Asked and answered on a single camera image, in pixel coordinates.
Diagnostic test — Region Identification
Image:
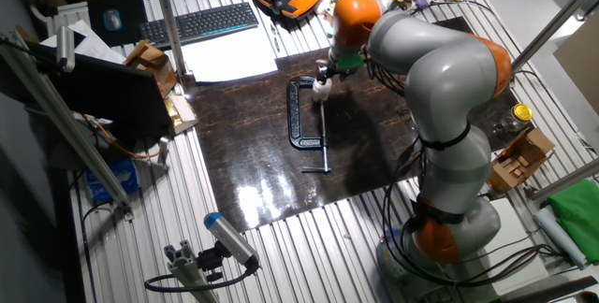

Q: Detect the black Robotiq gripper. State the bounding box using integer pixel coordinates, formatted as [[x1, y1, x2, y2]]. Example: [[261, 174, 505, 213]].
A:
[[314, 61, 351, 87]]

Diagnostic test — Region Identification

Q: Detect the white translucent plastic jar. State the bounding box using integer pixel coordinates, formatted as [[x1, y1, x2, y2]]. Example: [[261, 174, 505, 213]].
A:
[[312, 86, 333, 104]]

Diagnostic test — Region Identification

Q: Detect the black C-clamp with steel screw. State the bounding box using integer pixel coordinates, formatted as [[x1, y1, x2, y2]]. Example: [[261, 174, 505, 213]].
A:
[[285, 76, 332, 175]]

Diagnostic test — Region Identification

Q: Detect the glass jar with yellow lid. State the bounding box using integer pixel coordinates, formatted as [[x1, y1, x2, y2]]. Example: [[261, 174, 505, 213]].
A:
[[499, 103, 533, 135]]

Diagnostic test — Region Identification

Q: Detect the green flange adapter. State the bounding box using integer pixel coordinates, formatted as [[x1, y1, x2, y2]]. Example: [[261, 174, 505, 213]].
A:
[[335, 53, 365, 73]]

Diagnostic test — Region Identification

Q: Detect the large white paper sheet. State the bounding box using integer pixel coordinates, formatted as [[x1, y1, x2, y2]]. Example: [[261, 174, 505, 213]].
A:
[[180, 26, 279, 83]]

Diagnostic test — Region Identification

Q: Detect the dark brown marble pattern mat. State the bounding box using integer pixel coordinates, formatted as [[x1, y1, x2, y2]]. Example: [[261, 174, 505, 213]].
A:
[[184, 16, 523, 234]]

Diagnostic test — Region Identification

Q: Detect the black computer keyboard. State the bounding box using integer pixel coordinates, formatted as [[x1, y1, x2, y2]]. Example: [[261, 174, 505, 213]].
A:
[[138, 2, 260, 51]]

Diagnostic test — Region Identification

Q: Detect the gold foil box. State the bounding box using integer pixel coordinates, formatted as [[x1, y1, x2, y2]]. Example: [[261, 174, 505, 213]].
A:
[[163, 94, 198, 136]]

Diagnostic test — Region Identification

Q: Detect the brown wooden box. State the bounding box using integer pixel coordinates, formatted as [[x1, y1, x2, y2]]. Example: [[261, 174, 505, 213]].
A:
[[123, 39, 178, 99]]

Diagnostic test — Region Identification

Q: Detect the black flat monitor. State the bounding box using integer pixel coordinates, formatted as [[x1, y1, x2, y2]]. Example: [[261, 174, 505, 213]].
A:
[[18, 40, 175, 141]]

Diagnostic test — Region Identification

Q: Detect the grey computer mouse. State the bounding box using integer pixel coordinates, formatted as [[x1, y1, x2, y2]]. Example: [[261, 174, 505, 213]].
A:
[[103, 8, 123, 33]]

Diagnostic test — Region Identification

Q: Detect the stack of white papers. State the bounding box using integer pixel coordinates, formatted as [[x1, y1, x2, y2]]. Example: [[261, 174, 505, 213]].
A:
[[39, 20, 127, 65]]

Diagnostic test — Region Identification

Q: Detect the black mouse pad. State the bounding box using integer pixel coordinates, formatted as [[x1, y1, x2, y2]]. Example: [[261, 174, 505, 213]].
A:
[[86, 0, 149, 48]]

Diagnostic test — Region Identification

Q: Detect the blue plastic packet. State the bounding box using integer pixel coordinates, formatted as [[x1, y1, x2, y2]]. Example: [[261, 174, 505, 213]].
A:
[[85, 159, 140, 204]]

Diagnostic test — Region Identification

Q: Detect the short aluminium profile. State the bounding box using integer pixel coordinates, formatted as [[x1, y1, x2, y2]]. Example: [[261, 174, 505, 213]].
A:
[[163, 239, 221, 303]]

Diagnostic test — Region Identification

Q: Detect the white base board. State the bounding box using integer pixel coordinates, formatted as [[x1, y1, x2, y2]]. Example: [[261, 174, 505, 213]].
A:
[[467, 197, 548, 295]]

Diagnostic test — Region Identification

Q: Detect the brown cardboard sheet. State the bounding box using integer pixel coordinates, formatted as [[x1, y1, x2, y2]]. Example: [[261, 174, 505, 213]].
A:
[[553, 12, 599, 117]]

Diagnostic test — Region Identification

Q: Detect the silver bar webcam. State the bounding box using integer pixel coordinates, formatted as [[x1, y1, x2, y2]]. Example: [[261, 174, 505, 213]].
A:
[[55, 25, 76, 73]]

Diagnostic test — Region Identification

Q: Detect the white paper roll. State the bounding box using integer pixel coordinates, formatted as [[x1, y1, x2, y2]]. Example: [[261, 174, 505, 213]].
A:
[[533, 205, 589, 270]]

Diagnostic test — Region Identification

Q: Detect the green cloth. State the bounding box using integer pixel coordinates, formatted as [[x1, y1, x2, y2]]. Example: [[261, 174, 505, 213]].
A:
[[548, 179, 599, 266]]

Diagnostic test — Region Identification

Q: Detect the silver camera with blue end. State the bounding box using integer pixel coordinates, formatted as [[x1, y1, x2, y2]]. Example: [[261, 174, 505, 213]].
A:
[[203, 211, 261, 269]]

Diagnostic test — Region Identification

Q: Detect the orange cable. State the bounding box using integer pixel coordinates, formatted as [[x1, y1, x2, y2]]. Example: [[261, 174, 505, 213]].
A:
[[69, 109, 163, 160]]

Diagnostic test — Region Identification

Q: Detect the black camera cable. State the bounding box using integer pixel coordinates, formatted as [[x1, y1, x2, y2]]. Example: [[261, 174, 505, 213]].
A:
[[143, 258, 259, 294]]

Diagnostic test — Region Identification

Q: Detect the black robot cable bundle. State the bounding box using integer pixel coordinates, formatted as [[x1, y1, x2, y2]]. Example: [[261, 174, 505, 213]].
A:
[[378, 138, 565, 290]]

